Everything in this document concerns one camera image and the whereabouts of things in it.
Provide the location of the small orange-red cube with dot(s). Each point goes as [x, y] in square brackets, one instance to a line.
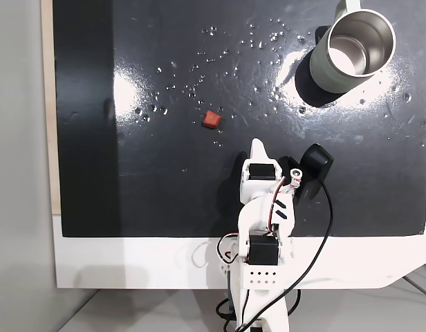
[212, 120]

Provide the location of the black table mat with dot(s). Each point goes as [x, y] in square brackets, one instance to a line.
[164, 173]

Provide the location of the pale green steel mug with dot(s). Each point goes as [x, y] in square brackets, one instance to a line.
[323, 69]

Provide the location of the light wooden board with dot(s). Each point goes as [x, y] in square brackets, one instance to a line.
[48, 103]

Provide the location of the black oval camera box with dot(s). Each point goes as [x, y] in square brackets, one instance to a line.
[315, 160]

